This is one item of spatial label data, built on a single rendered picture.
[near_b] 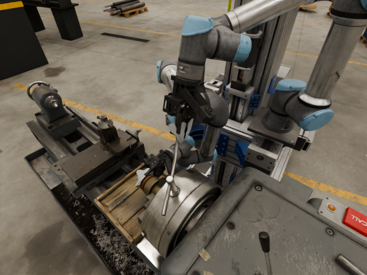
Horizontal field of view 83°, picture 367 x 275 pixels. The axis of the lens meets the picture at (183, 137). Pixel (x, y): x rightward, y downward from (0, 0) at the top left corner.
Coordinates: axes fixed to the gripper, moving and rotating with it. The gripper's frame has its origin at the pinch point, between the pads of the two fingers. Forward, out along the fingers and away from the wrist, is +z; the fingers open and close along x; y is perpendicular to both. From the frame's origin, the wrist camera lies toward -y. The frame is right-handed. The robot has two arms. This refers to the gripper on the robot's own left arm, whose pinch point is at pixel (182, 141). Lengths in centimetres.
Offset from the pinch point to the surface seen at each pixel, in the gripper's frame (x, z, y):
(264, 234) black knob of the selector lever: 14.7, -0.3, -33.2
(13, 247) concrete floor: 38, 150, 118
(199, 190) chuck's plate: 1.7, 12.6, -11.4
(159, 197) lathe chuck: 10.5, 16.5, -2.4
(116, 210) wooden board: 7, 50, 25
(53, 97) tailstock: -3, 23, 107
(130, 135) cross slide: -25, 32, 55
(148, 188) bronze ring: 3.3, 25.9, 9.5
